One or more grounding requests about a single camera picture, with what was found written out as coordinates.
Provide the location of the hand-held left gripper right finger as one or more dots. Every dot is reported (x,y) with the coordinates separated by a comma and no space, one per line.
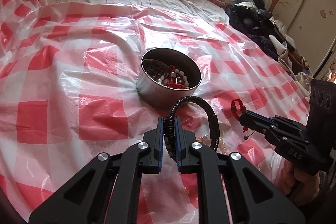
(179,136)

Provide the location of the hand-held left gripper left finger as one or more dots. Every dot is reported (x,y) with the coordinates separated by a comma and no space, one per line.
(159,136)

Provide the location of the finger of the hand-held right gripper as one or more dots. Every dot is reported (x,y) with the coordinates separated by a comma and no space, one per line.
(254,125)
(258,117)

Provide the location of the round metal tin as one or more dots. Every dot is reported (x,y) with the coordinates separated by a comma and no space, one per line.
(160,98)

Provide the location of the person's right hand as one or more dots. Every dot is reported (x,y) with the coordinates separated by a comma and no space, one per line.
(304,184)

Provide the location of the white crumpled cloth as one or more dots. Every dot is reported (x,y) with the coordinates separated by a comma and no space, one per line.
(291,56)

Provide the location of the pile of dark clothes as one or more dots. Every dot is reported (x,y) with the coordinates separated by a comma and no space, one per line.
(249,22)

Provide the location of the red checked plastic sheet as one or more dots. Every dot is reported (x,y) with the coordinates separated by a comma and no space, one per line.
(78,82)

